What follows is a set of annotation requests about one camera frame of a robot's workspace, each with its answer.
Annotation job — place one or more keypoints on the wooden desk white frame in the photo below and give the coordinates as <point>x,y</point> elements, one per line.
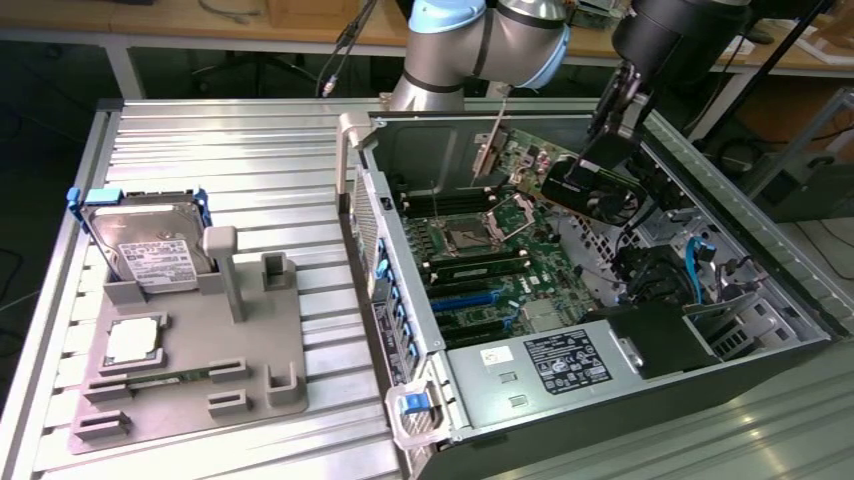
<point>67,20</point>
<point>784,61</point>

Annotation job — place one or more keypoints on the blue plastic case latch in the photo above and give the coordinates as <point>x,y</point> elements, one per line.
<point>414,404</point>

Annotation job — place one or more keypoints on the grey parts rack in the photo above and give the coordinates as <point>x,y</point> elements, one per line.
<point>201,350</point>

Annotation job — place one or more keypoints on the silver CPU chip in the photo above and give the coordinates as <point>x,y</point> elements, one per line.
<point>134,342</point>

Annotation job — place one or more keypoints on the black expansion slot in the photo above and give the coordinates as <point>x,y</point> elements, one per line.
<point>474,332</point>

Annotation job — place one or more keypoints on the hard disk in blue caddy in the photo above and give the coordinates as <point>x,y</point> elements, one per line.
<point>154,255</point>

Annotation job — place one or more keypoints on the black office chair base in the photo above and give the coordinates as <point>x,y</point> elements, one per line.
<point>268,65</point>

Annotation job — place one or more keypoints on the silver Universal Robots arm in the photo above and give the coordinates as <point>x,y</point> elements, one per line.
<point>454,50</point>

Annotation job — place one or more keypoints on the metal socket cover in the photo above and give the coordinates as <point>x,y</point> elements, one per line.
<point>493,216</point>

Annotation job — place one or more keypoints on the open PC case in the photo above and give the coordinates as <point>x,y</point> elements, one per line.
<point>601,435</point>

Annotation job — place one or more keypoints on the grey power supply unit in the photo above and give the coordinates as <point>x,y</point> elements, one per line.
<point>501,400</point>

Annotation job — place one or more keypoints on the blue expansion slot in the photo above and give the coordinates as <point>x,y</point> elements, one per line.
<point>468,301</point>

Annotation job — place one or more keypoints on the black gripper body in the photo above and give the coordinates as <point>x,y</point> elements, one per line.
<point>681,35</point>

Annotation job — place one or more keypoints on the green motherboard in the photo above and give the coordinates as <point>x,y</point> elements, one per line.
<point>534,260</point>

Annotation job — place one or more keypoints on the green RAM stick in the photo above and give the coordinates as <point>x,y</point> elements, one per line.
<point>170,377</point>

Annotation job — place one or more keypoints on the black stand pole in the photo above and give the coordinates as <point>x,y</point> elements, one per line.
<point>768,56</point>

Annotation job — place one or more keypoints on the dark grey box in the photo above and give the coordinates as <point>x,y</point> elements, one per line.
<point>815,195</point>

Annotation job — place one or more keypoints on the thin metal locking lever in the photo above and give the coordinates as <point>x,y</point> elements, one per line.
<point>436,200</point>

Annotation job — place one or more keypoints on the metal disk bay cage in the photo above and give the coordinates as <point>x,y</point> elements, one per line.
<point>591,240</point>

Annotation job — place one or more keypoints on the silver chipset heatsink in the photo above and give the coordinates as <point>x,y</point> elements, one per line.
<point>544,316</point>

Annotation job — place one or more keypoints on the black plastic cover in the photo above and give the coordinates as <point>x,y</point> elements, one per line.
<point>655,340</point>

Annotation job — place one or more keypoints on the black graphics card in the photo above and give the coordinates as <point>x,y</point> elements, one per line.
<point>601,195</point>

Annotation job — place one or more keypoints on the CPU socket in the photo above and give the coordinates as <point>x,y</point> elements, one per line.
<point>464,232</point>

